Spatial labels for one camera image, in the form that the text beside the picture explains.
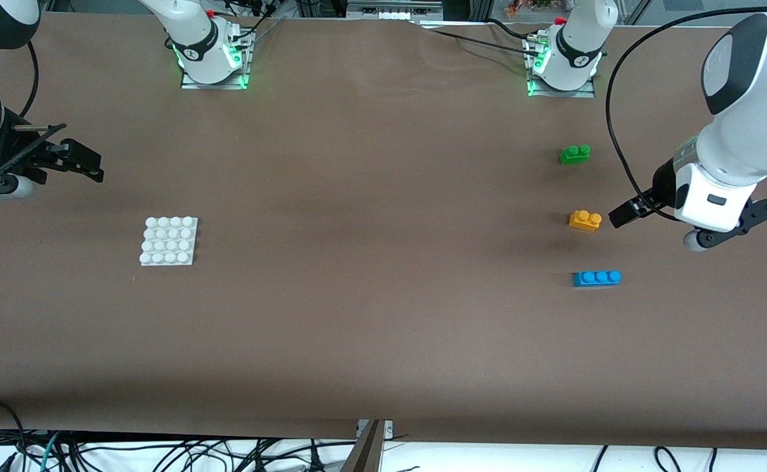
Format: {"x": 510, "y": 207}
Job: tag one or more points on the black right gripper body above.
{"x": 11, "y": 149}

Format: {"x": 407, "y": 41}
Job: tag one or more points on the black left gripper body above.
{"x": 663, "y": 185}

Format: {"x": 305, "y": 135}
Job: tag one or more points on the yellow toy block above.
{"x": 583, "y": 221}

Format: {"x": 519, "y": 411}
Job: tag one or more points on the white studded base plate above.
{"x": 168, "y": 241}

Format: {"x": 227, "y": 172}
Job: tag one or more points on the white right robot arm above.
{"x": 193, "y": 33}

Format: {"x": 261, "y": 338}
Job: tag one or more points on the green toy block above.
{"x": 573, "y": 156}

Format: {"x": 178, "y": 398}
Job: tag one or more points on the blue toy block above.
{"x": 596, "y": 279}

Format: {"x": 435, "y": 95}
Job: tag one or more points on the brown table cover sheet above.
{"x": 383, "y": 341}

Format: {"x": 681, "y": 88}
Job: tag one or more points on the grey box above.
{"x": 393, "y": 9}

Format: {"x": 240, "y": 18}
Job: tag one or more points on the silver metal bracket plate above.
{"x": 389, "y": 429}

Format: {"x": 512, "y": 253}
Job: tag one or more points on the dark slanted post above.
{"x": 364, "y": 455}

